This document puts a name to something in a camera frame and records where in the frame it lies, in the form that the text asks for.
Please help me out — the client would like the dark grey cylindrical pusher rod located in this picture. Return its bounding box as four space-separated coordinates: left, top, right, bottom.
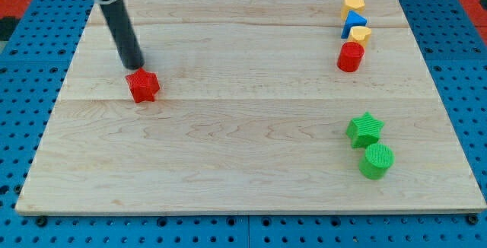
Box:
100 0 145 70

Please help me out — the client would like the red star block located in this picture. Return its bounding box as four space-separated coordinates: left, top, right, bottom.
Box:
125 68 161 103

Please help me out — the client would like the green star block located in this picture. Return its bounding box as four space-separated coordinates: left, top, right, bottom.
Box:
345 112 385 148

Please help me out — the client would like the light wooden board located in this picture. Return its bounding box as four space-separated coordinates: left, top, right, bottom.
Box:
16 0 486 216

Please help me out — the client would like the red cylinder block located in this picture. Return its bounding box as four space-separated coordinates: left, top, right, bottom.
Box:
337 42 365 72

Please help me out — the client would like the blue triangle block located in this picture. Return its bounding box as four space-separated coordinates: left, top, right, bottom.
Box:
341 11 368 39

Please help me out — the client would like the yellow hexagon block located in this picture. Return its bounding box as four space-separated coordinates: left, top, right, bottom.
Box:
340 0 365 21

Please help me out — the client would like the yellow heart block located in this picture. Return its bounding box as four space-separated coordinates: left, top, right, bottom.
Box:
347 26 372 48

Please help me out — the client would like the green cylinder block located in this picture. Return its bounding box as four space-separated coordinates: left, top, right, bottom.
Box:
358 143 395 180

